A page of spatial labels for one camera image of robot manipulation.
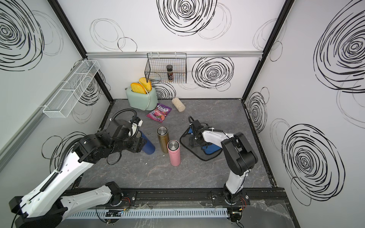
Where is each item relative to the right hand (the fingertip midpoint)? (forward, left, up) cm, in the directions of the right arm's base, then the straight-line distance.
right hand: (201, 142), depth 95 cm
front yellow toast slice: (+32, +46, +20) cm, 59 cm away
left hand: (-13, +31, +26) cm, 42 cm away
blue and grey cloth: (-7, -6, +1) cm, 9 cm away
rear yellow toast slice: (+36, +40, +19) cm, 57 cm away
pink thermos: (-14, +16, +21) cm, 29 cm away
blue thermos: (-14, +29, +19) cm, 37 cm away
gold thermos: (-6, +22, +21) cm, 31 cm away
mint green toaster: (+25, +39, +12) cm, 48 cm away
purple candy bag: (+22, +30, +3) cm, 38 cm away
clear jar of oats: (+31, +17, +4) cm, 36 cm away
